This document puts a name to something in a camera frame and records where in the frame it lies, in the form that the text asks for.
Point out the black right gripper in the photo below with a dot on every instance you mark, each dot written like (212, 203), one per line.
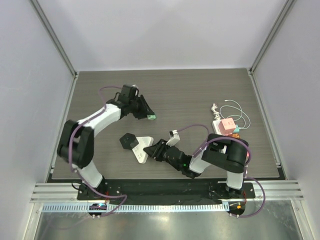
(161, 151)

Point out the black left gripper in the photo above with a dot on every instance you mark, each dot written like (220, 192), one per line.
(145, 109)

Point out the green USB charger plug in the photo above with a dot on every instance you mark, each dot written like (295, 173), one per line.
(151, 117)

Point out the white triangular power socket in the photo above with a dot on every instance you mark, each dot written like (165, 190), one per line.
(138, 150)

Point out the black cube socket adapter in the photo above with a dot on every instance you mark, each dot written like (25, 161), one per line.
(128, 141)

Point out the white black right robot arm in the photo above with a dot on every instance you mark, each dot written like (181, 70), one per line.
(225, 152)

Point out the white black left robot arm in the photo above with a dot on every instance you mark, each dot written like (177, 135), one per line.
(77, 141)

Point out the pink small plug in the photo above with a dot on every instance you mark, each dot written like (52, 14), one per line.
(249, 155)

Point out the white power strip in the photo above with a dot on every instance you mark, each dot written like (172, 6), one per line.
(215, 125)

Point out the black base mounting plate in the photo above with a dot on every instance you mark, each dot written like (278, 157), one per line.
(211, 188)

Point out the pink cube adapter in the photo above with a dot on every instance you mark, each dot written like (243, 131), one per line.
(226, 126)

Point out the brown cube adapter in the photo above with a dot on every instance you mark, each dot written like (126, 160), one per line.
(235, 135)

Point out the teal small charger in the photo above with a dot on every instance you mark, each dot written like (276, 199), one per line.
(237, 129)

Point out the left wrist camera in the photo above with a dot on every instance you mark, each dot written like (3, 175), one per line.
(136, 89)

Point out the white perforated cable duct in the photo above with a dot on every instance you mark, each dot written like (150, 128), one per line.
(105, 208)

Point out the aluminium right frame post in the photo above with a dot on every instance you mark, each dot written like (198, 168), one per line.
(280, 19)

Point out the aluminium frame post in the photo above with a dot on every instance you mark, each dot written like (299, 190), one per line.
(52, 35)
(280, 19)

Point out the aluminium front frame rail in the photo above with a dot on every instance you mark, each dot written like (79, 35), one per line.
(265, 189)

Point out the aluminium left frame post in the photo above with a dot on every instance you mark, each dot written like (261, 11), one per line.
(52, 35)

